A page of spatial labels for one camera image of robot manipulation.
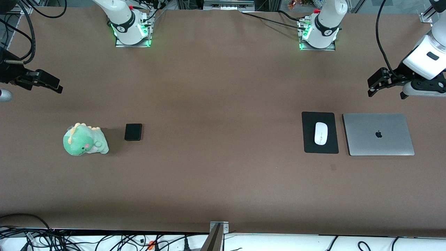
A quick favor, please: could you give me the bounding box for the long black table cable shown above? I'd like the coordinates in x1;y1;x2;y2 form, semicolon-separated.
241;11;308;30

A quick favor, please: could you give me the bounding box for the white computer mouse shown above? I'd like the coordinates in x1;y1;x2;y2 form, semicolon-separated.
314;122;329;145

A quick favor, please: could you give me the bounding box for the black phone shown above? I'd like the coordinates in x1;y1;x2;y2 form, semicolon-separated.
124;123;143;142

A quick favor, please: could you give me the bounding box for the silver laptop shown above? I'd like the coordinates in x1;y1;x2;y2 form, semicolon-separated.
342;113;415;156

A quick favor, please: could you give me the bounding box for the black floor cable loop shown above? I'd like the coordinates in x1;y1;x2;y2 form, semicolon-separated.
0;213;53;238

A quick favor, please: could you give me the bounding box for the black mouse pad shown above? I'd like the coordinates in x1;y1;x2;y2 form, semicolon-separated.
301;112;339;154

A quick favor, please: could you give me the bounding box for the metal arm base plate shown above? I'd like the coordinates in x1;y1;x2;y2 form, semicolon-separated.
299;17;337;51
115;10;153;48

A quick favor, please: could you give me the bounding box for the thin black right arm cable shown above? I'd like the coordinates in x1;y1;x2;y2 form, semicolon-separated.
0;17;34;46

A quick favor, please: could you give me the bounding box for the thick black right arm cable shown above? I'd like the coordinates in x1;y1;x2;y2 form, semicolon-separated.
15;0;36;64

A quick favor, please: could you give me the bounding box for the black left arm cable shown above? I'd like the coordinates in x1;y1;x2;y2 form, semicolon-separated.
375;0;402;79

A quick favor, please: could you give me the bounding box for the metal bracket post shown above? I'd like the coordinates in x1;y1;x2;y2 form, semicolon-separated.
200;221;230;251

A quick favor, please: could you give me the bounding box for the green dinosaur plush toy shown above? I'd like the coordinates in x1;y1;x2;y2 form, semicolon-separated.
63;122;109;156

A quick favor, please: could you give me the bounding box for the aluminium frame rail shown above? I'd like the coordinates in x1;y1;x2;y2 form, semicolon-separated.
203;0;255;11

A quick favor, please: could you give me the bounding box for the looping black cable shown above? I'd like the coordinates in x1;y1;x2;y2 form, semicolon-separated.
29;0;68;18

